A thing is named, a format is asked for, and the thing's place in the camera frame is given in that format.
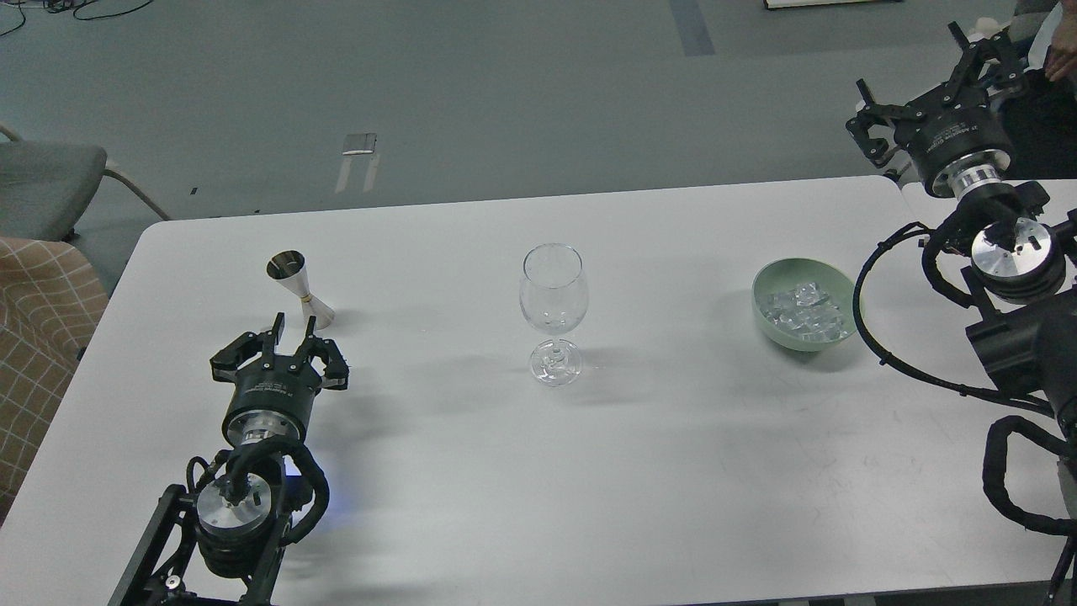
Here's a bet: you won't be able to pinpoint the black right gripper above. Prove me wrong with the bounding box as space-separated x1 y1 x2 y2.
847 22 1029 199

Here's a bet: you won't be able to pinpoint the metal floor plate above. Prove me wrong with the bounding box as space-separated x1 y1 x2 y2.
333 131 380 194

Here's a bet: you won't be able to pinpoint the clear wine glass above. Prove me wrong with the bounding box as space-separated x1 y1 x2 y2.
518 244 589 387

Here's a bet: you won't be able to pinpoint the steel cocktail jigger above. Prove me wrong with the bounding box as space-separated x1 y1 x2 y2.
266 250 335 330

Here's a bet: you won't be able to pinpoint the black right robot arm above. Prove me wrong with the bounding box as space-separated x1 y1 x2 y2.
847 23 1076 605

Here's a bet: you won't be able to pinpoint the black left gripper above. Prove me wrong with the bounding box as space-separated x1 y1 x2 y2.
210 313 350 446

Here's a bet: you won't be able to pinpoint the seated person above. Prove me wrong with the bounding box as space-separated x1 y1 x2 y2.
1001 1 1076 180

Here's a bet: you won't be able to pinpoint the white office chair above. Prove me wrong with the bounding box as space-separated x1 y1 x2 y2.
967 1 1058 47

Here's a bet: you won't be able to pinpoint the person's hand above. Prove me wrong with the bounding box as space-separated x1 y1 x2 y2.
1043 40 1076 82

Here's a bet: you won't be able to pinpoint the clear ice cubes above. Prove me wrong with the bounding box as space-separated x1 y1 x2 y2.
761 281 851 343

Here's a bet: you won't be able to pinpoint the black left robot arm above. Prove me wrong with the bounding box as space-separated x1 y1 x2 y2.
110 313 349 605

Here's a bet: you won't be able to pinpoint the green bowl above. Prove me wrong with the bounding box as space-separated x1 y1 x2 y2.
751 258 857 353

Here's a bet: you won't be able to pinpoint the grey office chair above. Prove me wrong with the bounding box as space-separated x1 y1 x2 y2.
1 125 172 242

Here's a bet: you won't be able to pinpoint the black floor cables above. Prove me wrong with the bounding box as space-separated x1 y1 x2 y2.
0 0 152 36

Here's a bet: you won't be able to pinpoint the beige checkered cushion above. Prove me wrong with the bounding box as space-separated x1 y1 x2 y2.
1 237 109 518

